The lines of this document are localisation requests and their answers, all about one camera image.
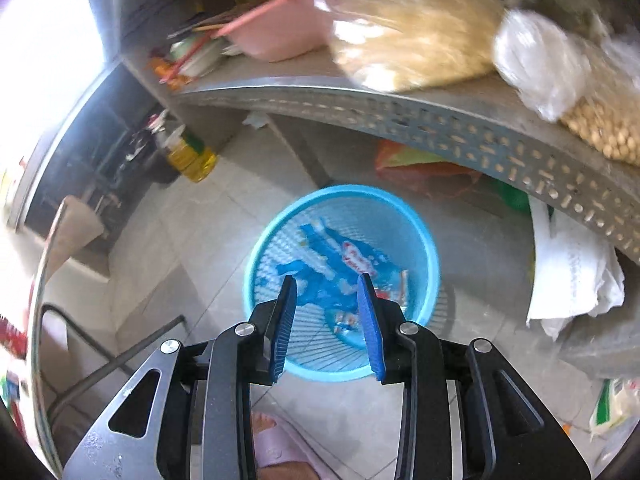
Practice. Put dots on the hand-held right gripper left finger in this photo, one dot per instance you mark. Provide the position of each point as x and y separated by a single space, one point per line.
282 330

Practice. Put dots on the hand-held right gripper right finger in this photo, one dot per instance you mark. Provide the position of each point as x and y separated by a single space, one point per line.
371 330

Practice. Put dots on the blue snack wrapper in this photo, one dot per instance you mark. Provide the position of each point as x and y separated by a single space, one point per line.
340 260

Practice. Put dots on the blue plastic mesh basket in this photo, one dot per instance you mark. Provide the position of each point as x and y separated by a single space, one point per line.
265 240

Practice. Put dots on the pink slipper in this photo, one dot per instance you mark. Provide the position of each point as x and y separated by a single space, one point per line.
280 440

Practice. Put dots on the orange mesh bag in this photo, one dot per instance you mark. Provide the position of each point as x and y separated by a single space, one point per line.
415 170

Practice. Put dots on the green plastic bag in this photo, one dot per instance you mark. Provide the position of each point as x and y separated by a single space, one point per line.
512 197

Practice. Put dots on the yellow cooking oil bottle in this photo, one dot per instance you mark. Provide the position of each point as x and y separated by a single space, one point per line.
192 157

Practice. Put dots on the white woven sack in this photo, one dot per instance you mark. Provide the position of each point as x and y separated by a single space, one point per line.
565 270

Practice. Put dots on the white crumpled plastic bag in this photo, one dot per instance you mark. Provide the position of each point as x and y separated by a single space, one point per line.
255 120

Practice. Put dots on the perforated metal shelf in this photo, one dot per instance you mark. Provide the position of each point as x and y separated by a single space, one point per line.
450 130

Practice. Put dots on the black pot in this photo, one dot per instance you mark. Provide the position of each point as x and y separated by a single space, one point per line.
147 157

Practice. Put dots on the table with printed tablecloth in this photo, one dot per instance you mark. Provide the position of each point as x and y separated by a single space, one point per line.
35 285

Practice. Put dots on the white and green packet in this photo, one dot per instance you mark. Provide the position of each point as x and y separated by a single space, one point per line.
615 405

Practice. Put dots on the red plastic utensil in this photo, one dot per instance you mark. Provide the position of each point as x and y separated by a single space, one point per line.
185 62

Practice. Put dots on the orange snack packet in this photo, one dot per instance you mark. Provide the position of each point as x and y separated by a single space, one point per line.
165 67

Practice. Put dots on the pink plastic basin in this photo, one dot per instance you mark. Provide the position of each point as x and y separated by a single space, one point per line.
280 35

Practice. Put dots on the clear bag of yellow noodles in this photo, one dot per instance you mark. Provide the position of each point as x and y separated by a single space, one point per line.
415 35

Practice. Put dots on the clear bag of soybeans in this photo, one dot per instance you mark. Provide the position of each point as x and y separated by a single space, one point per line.
605 130

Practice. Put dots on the bundle of chopsticks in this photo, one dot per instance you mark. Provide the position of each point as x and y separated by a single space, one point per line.
215 20

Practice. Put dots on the white knotted plastic bag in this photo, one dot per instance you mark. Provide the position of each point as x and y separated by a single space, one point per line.
540 60

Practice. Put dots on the black metal chair frame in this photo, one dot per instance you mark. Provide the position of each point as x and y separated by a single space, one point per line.
125 355

